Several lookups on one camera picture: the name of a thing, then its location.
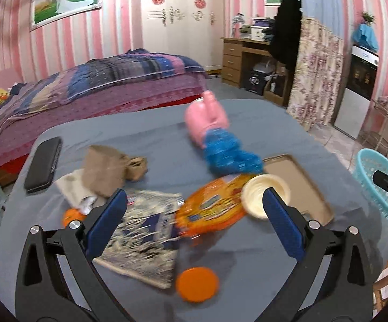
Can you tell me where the silver snack packet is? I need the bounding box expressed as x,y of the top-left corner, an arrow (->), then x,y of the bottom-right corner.
93,189 -> 185,290

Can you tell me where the black and white appliance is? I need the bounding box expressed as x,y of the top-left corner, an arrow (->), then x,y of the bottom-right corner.
334,44 -> 381,140

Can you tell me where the black textured case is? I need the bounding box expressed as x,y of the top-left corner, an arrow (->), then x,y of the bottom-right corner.
24,136 -> 63,194

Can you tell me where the beige face mask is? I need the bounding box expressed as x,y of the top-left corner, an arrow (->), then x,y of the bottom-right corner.
55,169 -> 98,213

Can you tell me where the large framed wall picture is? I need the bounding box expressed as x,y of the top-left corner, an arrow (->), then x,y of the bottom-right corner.
30,0 -> 104,31

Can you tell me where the wooden desk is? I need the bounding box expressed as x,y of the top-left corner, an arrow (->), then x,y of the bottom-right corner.
220,37 -> 294,107

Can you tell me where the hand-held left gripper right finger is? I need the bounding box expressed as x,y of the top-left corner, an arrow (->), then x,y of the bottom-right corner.
258,188 -> 373,322

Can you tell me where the blue plastic shoe cover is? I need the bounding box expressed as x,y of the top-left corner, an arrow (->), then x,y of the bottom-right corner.
203,130 -> 264,177

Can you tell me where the cream wardrobe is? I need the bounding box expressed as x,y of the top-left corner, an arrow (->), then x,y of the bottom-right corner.
140,0 -> 225,72

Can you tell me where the desk lamp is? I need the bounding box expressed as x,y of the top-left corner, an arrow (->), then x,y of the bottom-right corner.
232,13 -> 248,38

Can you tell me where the hollow orange peel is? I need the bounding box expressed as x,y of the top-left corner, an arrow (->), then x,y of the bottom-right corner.
63,208 -> 85,229

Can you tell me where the black bag with white label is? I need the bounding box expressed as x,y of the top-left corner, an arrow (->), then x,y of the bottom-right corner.
247,69 -> 272,95

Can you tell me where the light blue plastic basket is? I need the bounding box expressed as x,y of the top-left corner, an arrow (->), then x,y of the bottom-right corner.
353,148 -> 388,222

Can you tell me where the pink mug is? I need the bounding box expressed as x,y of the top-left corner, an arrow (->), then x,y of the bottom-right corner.
184,90 -> 230,149

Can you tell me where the floral curtain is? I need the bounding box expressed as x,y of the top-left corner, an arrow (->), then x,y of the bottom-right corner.
286,16 -> 345,132

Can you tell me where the orange round lid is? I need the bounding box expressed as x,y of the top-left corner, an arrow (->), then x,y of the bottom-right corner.
175,266 -> 220,303

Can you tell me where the bed with pink sheet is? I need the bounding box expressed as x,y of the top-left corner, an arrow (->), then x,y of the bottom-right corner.
0,49 -> 212,188

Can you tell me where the crumpled brown paper bag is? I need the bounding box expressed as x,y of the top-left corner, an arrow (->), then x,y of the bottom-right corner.
81,145 -> 148,198

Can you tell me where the purple blue patchwork blanket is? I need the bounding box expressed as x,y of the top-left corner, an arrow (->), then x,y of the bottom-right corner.
0,49 -> 208,149

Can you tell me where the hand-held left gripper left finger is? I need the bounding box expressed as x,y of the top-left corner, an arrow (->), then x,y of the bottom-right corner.
16,189 -> 131,322

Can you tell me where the black hanging coat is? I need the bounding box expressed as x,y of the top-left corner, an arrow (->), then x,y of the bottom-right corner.
268,0 -> 304,72

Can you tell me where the brown flat tray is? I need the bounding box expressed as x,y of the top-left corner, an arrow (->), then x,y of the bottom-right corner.
262,154 -> 335,227

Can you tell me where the orange snack packet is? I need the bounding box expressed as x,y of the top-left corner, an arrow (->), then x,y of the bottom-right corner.
175,174 -> 259,239

